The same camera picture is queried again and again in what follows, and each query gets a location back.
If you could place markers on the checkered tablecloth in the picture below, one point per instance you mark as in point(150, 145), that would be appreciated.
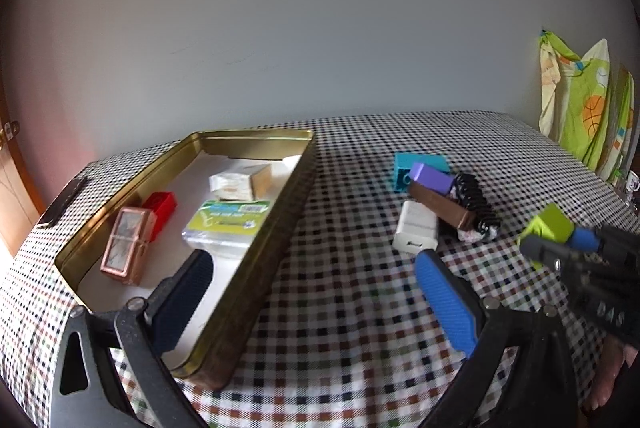
point(350, 333)

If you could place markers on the brown rectangular box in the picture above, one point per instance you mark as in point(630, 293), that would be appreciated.
point(442, 207)

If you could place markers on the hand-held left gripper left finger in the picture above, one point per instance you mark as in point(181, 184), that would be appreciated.
point(182, 293)

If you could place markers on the white charger plug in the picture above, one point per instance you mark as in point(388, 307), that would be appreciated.
point(416, 225)

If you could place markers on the clear tissue pack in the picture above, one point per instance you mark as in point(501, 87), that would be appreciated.
point(225, 225)

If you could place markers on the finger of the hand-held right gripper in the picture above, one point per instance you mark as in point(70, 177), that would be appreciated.
point(587, 240)
point(547, 254)

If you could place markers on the black flat phone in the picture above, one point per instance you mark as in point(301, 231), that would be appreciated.
point(60, 203)

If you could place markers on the brown wooden door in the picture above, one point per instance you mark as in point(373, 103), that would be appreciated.
point(12, 208)

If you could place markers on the purple building block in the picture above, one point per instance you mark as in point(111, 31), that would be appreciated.
point(432, 178)

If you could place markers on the black studded block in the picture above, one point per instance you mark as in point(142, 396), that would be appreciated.
point(475, 203)

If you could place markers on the green building block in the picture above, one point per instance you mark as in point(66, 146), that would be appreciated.
point(550, 220)

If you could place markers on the person's right hand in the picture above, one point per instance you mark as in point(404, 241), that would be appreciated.
point(612, 373)

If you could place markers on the gold metal tin box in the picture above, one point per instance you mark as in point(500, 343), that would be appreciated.
point(260, 288)

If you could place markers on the small white mug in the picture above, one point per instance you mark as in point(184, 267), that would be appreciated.
point(632, 182)

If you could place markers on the teal building block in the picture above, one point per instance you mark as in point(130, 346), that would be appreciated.
point(400, 173)

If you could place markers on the green printed hanging cloth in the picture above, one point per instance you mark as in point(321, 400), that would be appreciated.
point(580, 108)

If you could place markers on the red building block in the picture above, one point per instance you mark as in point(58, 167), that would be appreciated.
point(162, 210)

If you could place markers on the copper framed case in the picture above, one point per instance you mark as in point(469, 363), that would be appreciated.
point(125, 245)

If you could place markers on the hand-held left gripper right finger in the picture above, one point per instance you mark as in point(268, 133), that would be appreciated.
point(445, 300)

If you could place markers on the white box with cork side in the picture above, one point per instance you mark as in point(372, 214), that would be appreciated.
point(235, 183)

